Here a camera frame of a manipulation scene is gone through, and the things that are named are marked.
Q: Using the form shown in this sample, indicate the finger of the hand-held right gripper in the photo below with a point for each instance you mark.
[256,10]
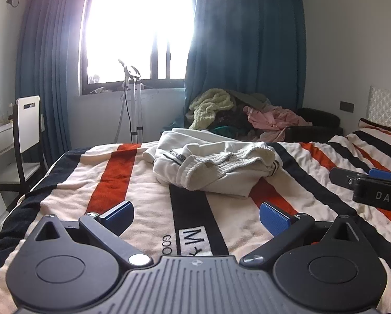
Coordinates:
[341,176]
[383,174]

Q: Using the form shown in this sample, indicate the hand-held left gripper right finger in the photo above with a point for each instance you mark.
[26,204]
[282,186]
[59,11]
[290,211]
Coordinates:
[274,219]

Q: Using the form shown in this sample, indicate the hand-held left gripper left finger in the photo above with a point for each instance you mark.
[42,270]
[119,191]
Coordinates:
[118,217]

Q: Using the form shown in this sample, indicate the white garment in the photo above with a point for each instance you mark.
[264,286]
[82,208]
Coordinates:
[212,166]

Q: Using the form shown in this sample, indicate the striped blanket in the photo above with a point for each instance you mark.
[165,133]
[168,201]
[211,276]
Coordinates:
[84,186]

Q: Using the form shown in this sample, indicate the dark sofa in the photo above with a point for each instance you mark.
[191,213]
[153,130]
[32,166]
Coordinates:
[316,121]

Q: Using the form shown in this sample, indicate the white quilted headboard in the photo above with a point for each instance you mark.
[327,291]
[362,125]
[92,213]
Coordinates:
[387,104]

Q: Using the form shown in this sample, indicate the pink cloth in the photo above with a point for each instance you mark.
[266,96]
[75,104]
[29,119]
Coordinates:
[274,117]

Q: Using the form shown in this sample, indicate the green cloth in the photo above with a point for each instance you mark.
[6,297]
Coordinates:
[228,131]

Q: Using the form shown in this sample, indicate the dark patterned cloth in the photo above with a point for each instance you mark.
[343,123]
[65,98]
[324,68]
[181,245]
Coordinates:
[231,117]

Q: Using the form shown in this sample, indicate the garment steamer stand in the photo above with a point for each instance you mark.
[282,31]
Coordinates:
[133,104]

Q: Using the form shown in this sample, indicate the olive cloth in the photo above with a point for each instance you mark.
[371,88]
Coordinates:
[251,98]

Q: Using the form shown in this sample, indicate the white chair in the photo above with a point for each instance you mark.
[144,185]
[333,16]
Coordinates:
[27,127]

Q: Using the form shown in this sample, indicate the blue curtain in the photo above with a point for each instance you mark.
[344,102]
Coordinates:
[48,59]
[247,39]

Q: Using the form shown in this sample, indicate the window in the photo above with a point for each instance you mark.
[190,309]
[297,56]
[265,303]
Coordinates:
[133,29]

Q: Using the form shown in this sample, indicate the dark wall outlet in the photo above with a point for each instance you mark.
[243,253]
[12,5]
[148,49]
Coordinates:
[346,106]

